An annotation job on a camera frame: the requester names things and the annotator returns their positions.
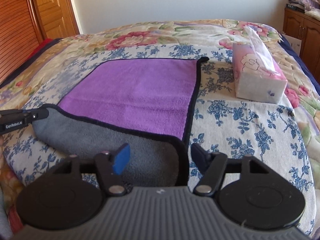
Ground purple grey microfibre towel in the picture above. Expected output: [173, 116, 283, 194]
[32, 57, 208, 187]

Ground colourful floral bed quilt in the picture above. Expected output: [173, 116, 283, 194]
[0, 18, 320, 240]

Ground red and navy bedding edge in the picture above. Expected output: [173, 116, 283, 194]
[0, 38, 62, 88]

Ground wooden sideboard cabinet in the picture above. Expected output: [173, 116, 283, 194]
[283, 8, 319, 80]

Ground clutter on cabinet top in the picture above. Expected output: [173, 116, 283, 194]
[286, 0, 319, 21]

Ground blue floral white cloth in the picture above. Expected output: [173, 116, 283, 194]
[1, 45, 316, 235]

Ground pink floral tissue box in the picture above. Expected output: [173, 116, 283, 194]
[232, 26, 287, 104]

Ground wooden door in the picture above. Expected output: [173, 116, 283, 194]
[1, 0, 80, 81]

